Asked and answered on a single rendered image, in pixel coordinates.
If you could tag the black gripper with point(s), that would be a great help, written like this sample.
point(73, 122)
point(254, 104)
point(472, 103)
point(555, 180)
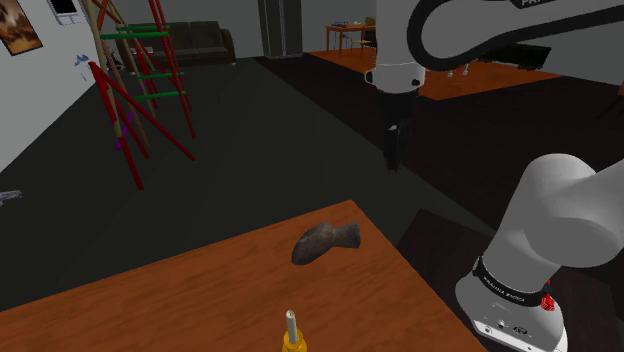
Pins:
point(397, 107)

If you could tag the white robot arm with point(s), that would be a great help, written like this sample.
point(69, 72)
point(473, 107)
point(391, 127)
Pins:
point(551, 214)

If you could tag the wooden dining table with chairs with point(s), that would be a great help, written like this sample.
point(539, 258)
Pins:
point(348, 31)

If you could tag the black low couch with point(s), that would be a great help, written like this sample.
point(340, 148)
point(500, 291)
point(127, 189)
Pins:
point(516, 54)

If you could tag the dark tall cabinet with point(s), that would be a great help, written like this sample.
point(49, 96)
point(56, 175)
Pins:
point(280, 29)

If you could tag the dark robot stand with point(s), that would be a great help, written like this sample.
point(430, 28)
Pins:
point(438, 253)

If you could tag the dark sofa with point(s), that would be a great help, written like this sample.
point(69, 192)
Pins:
point(200, 44)

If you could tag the yellow bottle with grey neck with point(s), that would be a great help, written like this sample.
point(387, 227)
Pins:
point(294, 341)

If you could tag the brown wooden table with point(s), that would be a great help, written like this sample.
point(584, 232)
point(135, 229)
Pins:
point(195, 297)

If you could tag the white framed window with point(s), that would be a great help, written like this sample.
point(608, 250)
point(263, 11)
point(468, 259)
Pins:
point(66, 10)

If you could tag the red and green climbing frame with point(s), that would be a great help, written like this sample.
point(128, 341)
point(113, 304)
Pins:
point(128, 102)

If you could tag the brown wall picture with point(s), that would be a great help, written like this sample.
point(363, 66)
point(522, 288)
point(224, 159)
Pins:
point(17, 24)

